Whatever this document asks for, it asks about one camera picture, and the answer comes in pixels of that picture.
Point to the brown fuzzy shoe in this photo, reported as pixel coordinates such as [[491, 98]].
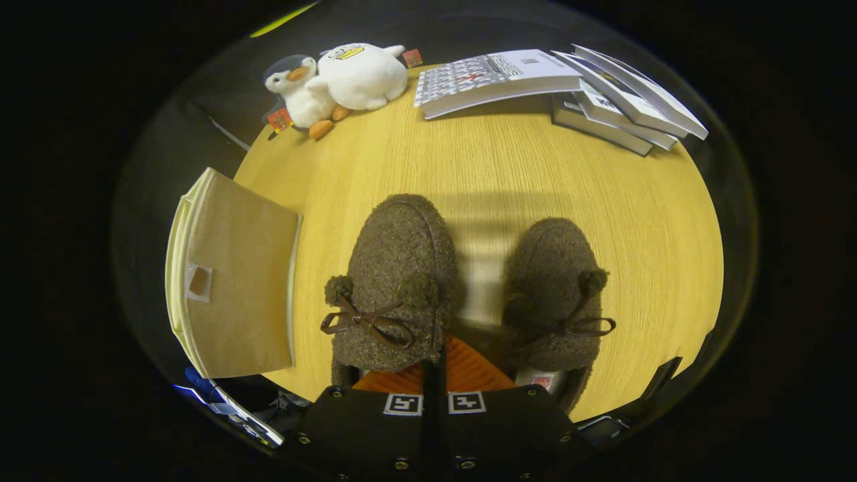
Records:
[[549, 268], [395, 254]]

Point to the patterned cover book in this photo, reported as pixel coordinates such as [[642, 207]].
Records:
[[482, 70]]

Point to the grey penguin plush toy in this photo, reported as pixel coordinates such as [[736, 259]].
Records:
[[304, 100]]

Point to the thin white book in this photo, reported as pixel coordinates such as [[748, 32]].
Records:
[[659, 97]]

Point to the beige fabric storage box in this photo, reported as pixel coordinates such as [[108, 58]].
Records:
[[248, 288]]

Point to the grey book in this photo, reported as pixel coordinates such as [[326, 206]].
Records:
[[589, 124]]

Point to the laptop screen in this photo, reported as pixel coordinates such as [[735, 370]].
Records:
[[248, 422]]

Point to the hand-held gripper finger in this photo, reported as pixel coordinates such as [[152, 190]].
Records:
[[440, 428], [428, 428]]

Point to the white duck plush toy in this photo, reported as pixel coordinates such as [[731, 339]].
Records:
[[361, 80]]

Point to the blue object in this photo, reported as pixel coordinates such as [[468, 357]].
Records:
[[199, 383]]

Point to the black angular object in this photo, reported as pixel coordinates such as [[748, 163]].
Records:
[[663, 378]]

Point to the white book black print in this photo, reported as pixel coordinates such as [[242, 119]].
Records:
[[602, 106]]

